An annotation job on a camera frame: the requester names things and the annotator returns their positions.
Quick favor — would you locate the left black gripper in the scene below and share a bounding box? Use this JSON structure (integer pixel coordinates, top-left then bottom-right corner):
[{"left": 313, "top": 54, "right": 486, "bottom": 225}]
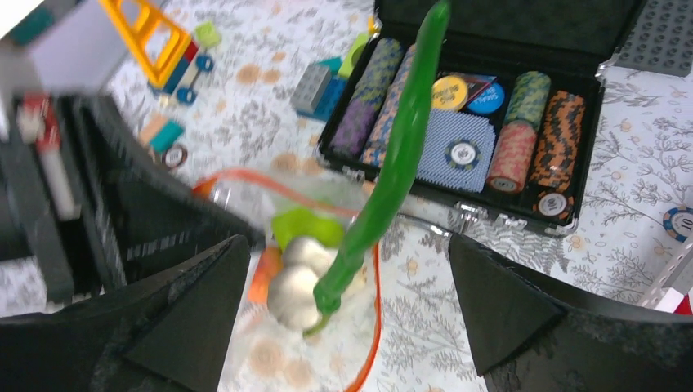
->
[{"left": 1, "top": 92, "right": 260, "bottom": 302}]

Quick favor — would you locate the wooden teal block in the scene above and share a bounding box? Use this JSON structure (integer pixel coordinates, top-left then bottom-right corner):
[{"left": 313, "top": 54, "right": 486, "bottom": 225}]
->
[{"left": 137, "top": 114, "right": 185, "bottom": 154}]

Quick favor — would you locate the orange peach toy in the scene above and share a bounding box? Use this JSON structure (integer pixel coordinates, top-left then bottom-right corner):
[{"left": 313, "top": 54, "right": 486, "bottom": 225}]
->
[{"left": 248, "top": 247, "right": 283, "bottom": 304}]

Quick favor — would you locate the white plastic basket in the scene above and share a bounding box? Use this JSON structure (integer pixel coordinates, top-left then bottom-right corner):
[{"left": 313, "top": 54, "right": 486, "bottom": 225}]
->
[{"left": 638, "top": 243, "right": 692, "bottom": 314}]

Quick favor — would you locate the green apple toy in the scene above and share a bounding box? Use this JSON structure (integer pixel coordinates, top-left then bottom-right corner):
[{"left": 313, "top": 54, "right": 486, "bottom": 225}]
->
[{"left": 270, "top": 207, "right": 345, "bottom": 251}]

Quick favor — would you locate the grey lego baseplate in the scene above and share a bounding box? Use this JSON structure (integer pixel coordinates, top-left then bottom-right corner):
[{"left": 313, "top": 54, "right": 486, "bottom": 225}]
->
[{"left": 615, "top": 0, "right": 692, "bottom": 77}]

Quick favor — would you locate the black poker chip case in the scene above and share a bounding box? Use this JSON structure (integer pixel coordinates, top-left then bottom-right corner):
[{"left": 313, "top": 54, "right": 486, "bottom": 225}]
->
[{"left": 318, "top": 1, "right": 644, "bottom": 237}]

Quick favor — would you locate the green chili pepper toy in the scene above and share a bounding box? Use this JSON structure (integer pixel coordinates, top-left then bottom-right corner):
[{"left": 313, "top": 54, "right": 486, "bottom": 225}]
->
[{"left": 303, "top": 1, "right": 451, "bottom": 337}]

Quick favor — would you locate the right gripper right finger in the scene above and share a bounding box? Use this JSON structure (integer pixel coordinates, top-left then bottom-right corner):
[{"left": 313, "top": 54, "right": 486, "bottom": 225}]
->
[{"left": 449, "top": 234, "right": 692, "bottom": 392}]

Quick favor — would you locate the yellow toy block cart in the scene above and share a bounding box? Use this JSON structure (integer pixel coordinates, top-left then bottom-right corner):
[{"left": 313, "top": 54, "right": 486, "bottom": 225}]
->
[{"left": 101, "top": 0, "right": 215, "bottom": 105}]

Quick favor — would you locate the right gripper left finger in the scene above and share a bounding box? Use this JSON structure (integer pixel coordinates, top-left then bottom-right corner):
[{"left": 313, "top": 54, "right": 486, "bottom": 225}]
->
[{"left": 1, "top": 236, "right": 250, "bottom": 391}]

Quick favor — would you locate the blue poker chip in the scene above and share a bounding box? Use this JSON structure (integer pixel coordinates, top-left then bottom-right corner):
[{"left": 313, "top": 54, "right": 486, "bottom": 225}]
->
[{"left": 662, "top": 207, "right": 693, "bottom": 243}]

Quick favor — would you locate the brown poker chip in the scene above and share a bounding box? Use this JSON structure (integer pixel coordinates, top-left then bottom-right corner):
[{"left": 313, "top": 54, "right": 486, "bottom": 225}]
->
[{"left": 160, "top": 143, "right": 188, "bottom": 171}]

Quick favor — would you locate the clear zip top bag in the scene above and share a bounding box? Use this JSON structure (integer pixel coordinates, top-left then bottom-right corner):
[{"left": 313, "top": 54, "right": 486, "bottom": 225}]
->
[{"left": 194, "top": 167, "right": 382, "bottom": 391}]

